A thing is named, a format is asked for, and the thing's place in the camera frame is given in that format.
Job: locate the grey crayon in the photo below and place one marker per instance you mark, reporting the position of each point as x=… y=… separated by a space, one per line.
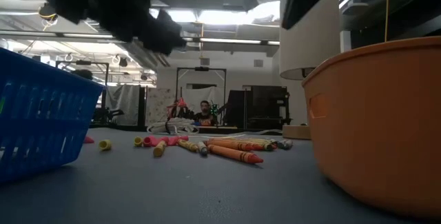
x=285 y=144
x=203 y=149

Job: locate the black gantry frame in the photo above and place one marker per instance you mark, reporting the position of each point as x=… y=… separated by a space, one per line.
x=201 y=69

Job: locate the white patterned panel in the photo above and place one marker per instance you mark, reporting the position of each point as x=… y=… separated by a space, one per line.
x=158 y=105

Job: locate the white shade wooden-base lamp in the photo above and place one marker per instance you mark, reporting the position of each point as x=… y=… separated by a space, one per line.
x=310 y=45

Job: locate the pile of crayons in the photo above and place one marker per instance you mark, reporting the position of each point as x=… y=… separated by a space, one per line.
x=237 y=154

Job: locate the red robot arm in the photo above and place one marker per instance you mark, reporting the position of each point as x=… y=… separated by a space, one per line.
x=181 y=104

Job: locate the red-orange crayon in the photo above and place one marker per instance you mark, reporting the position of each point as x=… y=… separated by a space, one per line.
x=231 y=144

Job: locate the orange plastic basket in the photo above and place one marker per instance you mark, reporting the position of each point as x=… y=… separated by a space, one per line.
x=379 y=124

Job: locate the person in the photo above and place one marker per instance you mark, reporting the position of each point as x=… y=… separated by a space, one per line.
x=205 y=117
x=83 y=74

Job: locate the blue-grey table mat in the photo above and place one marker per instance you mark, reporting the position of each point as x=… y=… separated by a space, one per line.
x=193 y=189

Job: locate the yellow eraser cap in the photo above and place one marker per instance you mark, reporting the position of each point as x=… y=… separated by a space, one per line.
x=138 y=141
x=105 y=144

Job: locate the long ceiling light strip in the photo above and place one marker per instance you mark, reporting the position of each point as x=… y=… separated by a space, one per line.
x=227 y=40

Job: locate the blue plastic basket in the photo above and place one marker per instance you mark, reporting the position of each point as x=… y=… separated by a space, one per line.
x=41 y=120

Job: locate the yellow crayon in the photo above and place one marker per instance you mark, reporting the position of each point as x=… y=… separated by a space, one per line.
x=159 y=150
x=189 y=145

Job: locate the black cabinet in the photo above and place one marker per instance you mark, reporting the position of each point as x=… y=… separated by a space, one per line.
x=265 y=107

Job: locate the white hanging sheet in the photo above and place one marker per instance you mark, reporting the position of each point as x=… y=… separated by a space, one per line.
x=122 y=105

